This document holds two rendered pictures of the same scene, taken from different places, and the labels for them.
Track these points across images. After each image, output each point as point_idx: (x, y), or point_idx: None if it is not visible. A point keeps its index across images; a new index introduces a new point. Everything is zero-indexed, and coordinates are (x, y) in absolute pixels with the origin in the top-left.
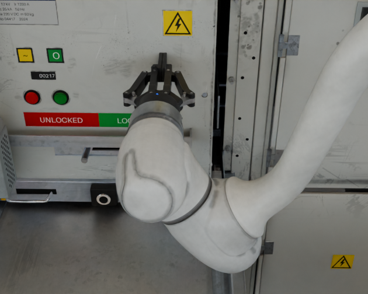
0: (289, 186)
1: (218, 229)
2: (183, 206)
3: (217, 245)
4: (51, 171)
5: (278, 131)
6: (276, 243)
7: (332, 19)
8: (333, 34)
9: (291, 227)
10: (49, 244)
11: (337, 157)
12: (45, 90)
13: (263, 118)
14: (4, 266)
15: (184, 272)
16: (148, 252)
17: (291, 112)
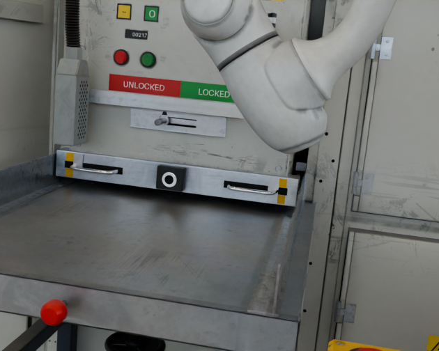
0: (358, 24)
1: (279, 66)
2: (244, 34)
3: (276, 89)
4: (122, 147)
5: (367, 150)
6: (358, 307)
7: (426, 22)
8: (428, 38)
9: (378, 285)
10: (102, 205)
11: (433, 191)
12: (134, 51)
13: (352, 136)
14: (49, 207)
15: (242, 235)
16: (205, 222)
17: (382, 127)
